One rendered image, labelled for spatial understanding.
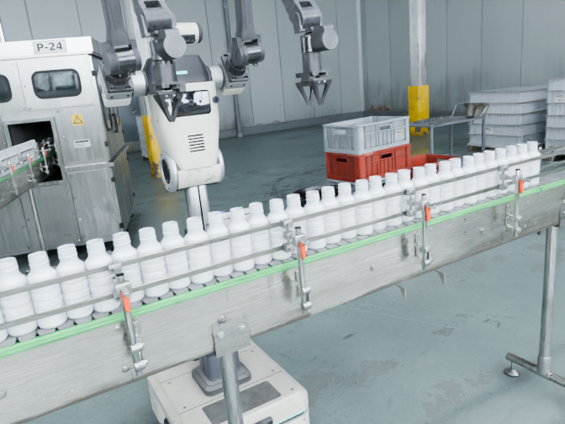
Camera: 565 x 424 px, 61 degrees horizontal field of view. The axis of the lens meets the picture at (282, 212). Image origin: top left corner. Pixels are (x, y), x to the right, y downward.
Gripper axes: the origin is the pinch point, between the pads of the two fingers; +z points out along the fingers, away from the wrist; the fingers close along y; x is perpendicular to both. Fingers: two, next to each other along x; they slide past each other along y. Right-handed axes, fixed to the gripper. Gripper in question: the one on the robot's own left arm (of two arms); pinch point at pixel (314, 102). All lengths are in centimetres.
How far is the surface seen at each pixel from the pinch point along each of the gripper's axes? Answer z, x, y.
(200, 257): 33, 49, -17
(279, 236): 33.4, 26.2, -16.8
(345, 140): 38, -140, 174
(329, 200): 27.3, 8.1, -15.2
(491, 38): -73, -991, 692
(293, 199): 24.7, 19.9, -15.0
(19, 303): 33, 89, -17
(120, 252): 27, 67, -16
